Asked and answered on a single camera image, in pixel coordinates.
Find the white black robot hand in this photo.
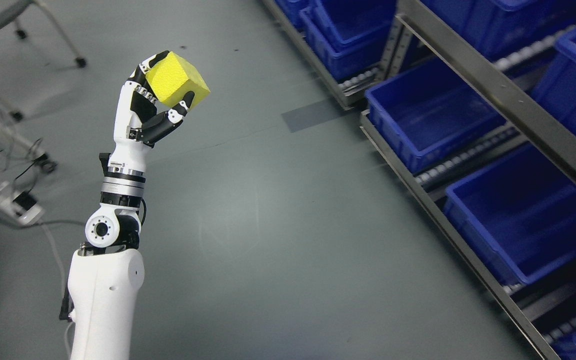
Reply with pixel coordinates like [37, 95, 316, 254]
[102, 50, 195, 177]

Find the yellow foam block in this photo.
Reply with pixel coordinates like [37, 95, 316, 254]
[145, 51, 211, 109]

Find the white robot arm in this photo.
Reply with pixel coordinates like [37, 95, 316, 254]
[67, 150, 146, 360]

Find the white power strip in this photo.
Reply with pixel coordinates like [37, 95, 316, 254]
[0, 181, 46, 227]

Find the grey chair base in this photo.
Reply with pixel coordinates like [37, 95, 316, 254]
[0, 0, 89, 123]

